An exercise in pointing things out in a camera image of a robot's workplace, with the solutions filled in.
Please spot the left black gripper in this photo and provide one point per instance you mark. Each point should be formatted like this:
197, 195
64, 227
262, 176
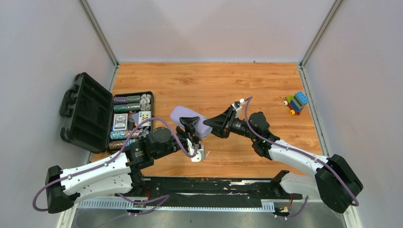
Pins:
191, 136

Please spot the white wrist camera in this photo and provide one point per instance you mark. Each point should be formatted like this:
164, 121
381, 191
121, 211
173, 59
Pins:
196, 151
237, 105

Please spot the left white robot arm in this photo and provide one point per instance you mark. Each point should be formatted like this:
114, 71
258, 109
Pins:
121, 172

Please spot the black poker chip case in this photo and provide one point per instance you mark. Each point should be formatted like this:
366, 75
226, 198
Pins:
96, 120

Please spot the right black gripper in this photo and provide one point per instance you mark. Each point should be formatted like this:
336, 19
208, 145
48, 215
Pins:
226, 120

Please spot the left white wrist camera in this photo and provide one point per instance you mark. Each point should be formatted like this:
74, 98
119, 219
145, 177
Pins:
196, 151

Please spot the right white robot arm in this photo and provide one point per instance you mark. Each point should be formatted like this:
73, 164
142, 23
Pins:
329, 178

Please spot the grey glasses case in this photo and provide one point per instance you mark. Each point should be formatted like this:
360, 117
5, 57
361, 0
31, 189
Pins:
202, 130

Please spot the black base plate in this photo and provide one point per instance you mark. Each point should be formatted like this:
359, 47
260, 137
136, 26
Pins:
159, 186

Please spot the aluminium frame rail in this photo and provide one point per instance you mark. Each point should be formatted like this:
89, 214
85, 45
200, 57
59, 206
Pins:
232, 202

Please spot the colourful toy block car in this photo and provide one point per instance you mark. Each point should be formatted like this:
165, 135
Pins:
296, 103

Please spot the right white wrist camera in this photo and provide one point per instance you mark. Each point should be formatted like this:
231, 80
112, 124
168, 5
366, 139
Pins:
237, 105

